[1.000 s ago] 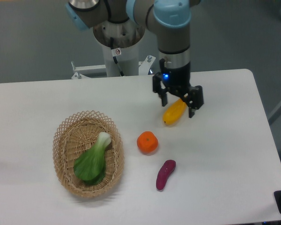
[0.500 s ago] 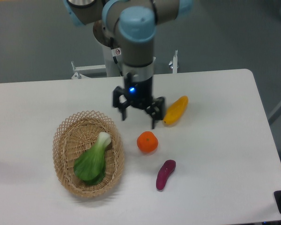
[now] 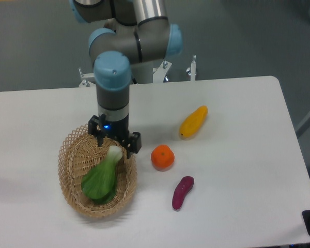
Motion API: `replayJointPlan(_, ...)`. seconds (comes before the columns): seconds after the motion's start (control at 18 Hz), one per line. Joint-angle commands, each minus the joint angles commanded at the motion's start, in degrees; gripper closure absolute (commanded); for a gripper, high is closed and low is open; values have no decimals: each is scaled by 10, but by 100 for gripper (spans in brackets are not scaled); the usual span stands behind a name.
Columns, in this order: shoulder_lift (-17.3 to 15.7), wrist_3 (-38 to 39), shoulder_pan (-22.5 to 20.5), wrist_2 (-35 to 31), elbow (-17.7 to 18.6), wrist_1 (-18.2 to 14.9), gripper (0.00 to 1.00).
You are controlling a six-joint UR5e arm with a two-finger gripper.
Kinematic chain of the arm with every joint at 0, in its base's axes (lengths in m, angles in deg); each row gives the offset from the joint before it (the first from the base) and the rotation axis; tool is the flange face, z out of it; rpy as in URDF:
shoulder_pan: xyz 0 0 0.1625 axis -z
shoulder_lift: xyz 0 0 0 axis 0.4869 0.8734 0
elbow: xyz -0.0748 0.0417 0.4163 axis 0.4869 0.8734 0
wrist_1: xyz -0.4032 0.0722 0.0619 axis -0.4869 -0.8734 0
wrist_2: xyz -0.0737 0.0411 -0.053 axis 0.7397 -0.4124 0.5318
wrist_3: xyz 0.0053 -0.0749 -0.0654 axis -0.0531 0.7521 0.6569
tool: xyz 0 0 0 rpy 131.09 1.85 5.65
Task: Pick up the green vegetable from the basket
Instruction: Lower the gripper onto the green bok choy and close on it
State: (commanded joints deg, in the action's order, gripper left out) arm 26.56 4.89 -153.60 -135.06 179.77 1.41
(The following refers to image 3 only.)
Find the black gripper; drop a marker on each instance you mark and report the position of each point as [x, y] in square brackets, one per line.
[100, 127]

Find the green bok choy vegetable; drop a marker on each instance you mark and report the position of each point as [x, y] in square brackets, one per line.
[100, 183]

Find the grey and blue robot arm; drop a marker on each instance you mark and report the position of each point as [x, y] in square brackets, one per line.
[150, 37]

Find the woven wicker basket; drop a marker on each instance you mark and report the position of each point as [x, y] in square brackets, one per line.
[78, 154]

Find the orange tangerine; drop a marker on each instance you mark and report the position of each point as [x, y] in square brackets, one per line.
[162, 157]

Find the yellow papaya fruit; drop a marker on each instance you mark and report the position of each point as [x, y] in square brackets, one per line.
[191, 125]

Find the purple sweet potato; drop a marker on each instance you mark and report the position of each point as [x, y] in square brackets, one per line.
[182, 189]

